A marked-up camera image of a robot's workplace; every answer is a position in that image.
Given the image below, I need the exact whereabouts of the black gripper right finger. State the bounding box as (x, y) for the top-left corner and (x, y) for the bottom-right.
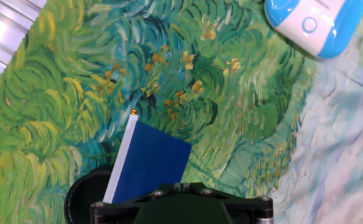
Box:
(181, 182), (275, 224)

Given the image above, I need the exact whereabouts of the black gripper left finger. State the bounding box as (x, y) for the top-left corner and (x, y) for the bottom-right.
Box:
(90, 182), (182, 224)

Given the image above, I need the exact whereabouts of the Van Gogh print tablecloth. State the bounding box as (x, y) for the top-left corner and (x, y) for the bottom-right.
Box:
(0, 0), (363, 224)

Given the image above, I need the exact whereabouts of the black round base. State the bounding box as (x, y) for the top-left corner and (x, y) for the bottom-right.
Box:
(63, 164), (121, 224)

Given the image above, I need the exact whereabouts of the blue flag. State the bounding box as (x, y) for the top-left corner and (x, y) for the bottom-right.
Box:
(102, 108), (193, 205)

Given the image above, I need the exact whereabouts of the white and blue desk lamp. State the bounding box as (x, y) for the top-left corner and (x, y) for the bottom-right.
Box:
(264, 0), (363, 60)

